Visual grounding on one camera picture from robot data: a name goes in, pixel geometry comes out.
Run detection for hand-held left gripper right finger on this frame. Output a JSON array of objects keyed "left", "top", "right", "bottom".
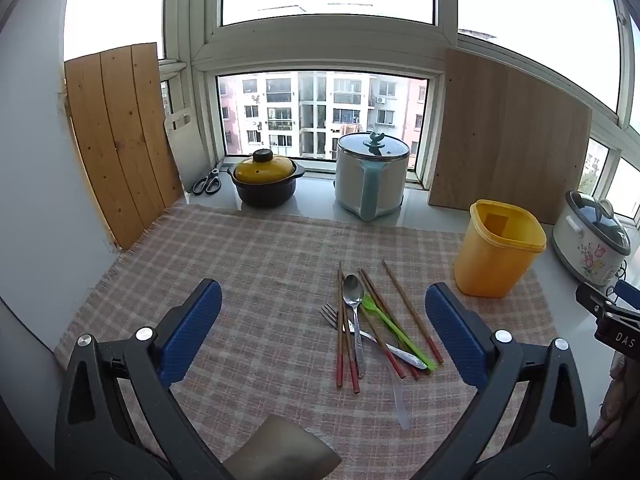
[{"left": 424, "top": 281, "right": 592, "bottom": 480}]

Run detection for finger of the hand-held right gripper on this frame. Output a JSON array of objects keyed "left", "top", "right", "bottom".
[
  {"left": 575, "top": 281, "right": 640, "bottom": 329},
  {"left": 613, "top": 280, "right": 640, "bottom": 312}
]

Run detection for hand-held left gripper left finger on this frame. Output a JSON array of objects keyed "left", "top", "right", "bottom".
[{"left": 54, "top": 278, "right": 236, "bottom": 480}]

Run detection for yellow plastic container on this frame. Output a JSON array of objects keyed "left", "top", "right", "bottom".
[{"left": 454, "top": 199, "right": 547, "bottom": 298}]

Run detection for clear plastic spoon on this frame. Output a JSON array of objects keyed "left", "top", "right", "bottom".
[{"left": 380, "top": 340, "right": 412, "bottom": 431}]

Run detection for green plastic fork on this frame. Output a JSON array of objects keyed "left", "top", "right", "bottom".
[{"left": 362, "top": 294, "right": 437, "bottom": 372}]

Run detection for metal spoon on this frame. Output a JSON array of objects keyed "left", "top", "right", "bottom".
[{"left": 344, "top": 274, "right": 367, "bottom": 380}]

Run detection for metal fork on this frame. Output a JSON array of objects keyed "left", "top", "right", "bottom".
[{"left": 320, "top": 304, "right": 430, "bottom": 372}]

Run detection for white floral rice cooker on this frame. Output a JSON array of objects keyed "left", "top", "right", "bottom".
[{"left": 551, "top": 190, "right": 632, "bottom": 288}]

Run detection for pink checked table cloth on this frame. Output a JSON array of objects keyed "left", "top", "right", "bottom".
[{"left": 52, "top": 203, "right": 558, "bottom": 480}]

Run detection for grey-brown flat object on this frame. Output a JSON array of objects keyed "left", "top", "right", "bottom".
[{"left": 222, "top": 414, "right": 343, "bottom": 480}]

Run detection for black pot with yellow lid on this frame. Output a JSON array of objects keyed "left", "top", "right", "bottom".
[{"left": 227, "top": 148, "right": 306, "bottom": 208}]

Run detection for white cutting board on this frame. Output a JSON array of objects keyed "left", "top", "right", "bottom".
[{"left": 164, "top": 107, "right": 211, "bottom": 193}]

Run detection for white and teal electric pot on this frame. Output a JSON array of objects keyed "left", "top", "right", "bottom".
[{"left": 334, "top": 131, "right": 412, "bottom": 222}]

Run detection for light wooden board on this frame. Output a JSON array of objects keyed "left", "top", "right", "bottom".
[{"left": 428, "top": 47, "right": 593, "bottom": 226}]

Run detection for pine plank board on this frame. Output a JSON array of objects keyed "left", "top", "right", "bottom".
[{"left": 64, "top": 42, "right": 185, "bottom": 251}]

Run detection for apartment building outside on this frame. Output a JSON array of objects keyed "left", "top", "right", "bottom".
[{"left": 218, "top": 72, "right": 427, "bottom": 161}]

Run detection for black power cord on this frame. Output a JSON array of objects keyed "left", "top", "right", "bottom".
[{"left": 606, "top": 259, "right": 630, "bottom": 297}]

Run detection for black-handled scissors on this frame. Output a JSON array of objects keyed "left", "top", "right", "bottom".
[{"left": 192, "top": 169, "right": 223, "bottom": 196}]

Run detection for white window frame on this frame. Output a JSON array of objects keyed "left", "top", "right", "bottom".
[{"left": 62, "top": 0, "right": 640, "bottom": 221}]

